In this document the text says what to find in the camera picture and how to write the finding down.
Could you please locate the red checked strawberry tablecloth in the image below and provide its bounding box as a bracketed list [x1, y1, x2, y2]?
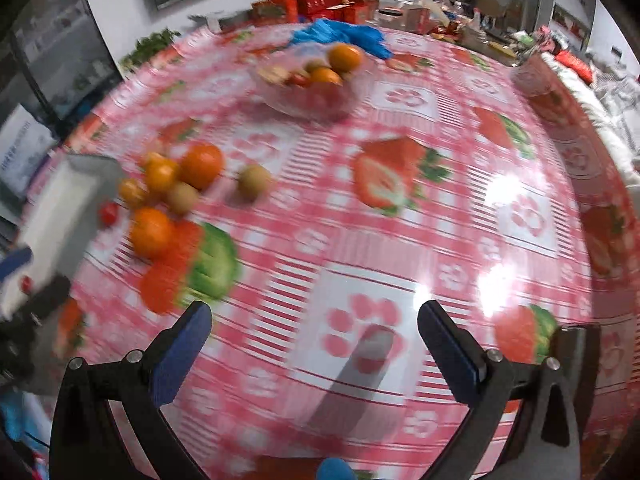
[22, 22, 640, 480]

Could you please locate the white and blue sign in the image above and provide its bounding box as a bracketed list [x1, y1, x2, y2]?
[0, 104, 59, 197]

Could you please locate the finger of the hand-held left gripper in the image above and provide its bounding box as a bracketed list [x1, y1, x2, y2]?
[0, 247, 34, 282]
[20, 275, 72, 322]

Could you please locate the medium orange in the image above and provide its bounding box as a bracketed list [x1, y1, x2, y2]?
[129, 207, 176, 261]

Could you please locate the glass door cabinet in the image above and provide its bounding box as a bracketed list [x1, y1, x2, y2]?
[0, 0, 123, 136]

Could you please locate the green leafy plant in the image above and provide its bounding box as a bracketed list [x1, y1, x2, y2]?
[120, 29, 182, 72]

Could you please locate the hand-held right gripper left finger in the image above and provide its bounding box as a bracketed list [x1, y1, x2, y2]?
[48, 301, 213, 480]

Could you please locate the orange in clear bowl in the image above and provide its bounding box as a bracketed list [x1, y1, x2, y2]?
[309, 67, 344, 88]
[327, 43, 363, 73]

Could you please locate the clear glass cup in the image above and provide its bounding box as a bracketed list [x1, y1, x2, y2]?
[510, 55, 557, 98]

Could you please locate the large orange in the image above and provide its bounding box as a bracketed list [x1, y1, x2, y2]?
[179, 142, 225, 191]

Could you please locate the white tray with grey rim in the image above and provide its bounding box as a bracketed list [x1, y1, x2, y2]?
[0, 154, 125, 318]

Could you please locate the orange cherry tomato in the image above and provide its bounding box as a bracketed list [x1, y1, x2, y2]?
[144, 159, 181, 195]
[118, 179, 149, 209]

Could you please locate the brown kiwi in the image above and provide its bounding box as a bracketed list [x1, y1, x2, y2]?
[237, 164, 274, 202]
[166, 182, 200, 217]

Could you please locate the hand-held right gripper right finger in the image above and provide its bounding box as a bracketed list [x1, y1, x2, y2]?
[417, 301, 602, 480]

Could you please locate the blue plastic bag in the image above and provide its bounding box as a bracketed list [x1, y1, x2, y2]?
[290, 19, 396, 61]

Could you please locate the clear plastic bowl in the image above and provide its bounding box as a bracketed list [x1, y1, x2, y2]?
[248, 44, 372, 122]

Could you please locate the white quilt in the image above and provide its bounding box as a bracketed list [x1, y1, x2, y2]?
[542, 52, 640, 186]

